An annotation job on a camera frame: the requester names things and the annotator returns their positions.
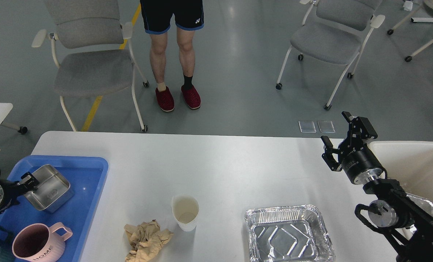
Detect floor socket plate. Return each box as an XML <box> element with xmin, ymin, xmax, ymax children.
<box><xmin>317</xmin><ymin>120</ymin><xmax>335</xmax><ymax>133</ymax></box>
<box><xmin>298</xmin><ymin>121</ymin><xmax>317</xmax><ymax>133</ymax></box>

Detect foil tray in bin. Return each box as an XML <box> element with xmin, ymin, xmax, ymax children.
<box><xmin>400</xmin><ymin>193</ymin><xmax>433</xmax><ymax>233</ymax></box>

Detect white paper cup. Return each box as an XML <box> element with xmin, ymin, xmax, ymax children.
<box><xmin>171</xmin><ymin>194</ymin><xmax>200</xmax><ymax>232</ymax></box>

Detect white plastic bin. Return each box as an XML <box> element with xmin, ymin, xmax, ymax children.
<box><xmin>368</xmin><ymin>141</ymin><xmax>433</xmax><ymax>237</ymax></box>

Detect person in black shorts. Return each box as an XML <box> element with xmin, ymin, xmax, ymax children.
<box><xmin>139</xmin><ymin>0</ymin><xmax>205</xmax><ymax>112</ymax></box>

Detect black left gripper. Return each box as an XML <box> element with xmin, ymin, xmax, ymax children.
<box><xmin>0</xmin><ymin>172</ymin><xmax>40</xmax><ymax>214</ymax></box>

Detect brown paper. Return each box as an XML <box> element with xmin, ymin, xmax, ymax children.
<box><xmin>124</xmin><ymin>219</ymin><xmax>174</xmax><ymax>262</ymax></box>

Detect stainless steel rectangular box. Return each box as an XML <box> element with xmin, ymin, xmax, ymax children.
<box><xmin>24</xmin><ymin>164</ymin><xmax>75</xmax><ymax>214</ymax></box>

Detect left floor socket plate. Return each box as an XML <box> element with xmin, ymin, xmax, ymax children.
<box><xmin>298</xmin><ymin>121</ymin><xmax>317</xmax><ymax>133</ymax></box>

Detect aluminium foil tray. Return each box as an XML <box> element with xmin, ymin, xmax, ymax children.
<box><xmin>245</xmin><ymin>204</ymin><xmax>335</xmax><ymax>262</ymax></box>

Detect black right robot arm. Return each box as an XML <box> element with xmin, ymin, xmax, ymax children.
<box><xmin>321</xmin><ymin>111</ymin><xmax>433</xmax><ymax>262</ymax></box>

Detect grey chair right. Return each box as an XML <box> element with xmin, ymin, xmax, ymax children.
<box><xmin>276</xmin><ymin>0</ymin><xmax>386</xmax><ymax>111</ymax></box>

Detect pink HOME mug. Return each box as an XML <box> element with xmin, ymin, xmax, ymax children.
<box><xmin>12</xmin><ymin>222</ymin><xmax>73</xmax><ymax>262</ymax></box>

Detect white chair far right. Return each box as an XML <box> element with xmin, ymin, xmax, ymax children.
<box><xmin>387</xmin><ymin>0</ymin><xmax>433</xmax><ymax>62</ymax></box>

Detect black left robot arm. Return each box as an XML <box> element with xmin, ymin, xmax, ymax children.
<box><xmin>0</xmin><ymin>172</ymin><xmax>40</xmax><ymax>214</ymax></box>

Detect blue plastic tray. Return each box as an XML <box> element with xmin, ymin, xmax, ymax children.
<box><xmin>0</xmin><ymin>155</ymin><xmax>108</xmax><ymax>262</ymax></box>

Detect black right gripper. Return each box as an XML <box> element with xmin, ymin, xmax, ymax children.
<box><xmin>320</xmin><ymin>111</ymin><xmax>386</xmax><ymax>184</ymax></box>

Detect grey chair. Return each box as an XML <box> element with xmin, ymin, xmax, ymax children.
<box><xmin>32</xmin><ymin>0</ymin><xmax>149</xmax><ymax>132</ymax></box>
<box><xmin>276</xmin><ymin>0</ymin><xmax>386</xmax><ymax>111</ymax></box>

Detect right floor socket plate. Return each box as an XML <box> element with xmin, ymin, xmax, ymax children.
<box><xmin>317</xmin><ymin>120</ymin><xmax>335</xmax><ymax>133</ymax></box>

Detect grey chair left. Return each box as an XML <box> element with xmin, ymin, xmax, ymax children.
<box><xmin>32</xmin><ymin>0</ymin><xmax>149</xmax><ymax>132</ymax></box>

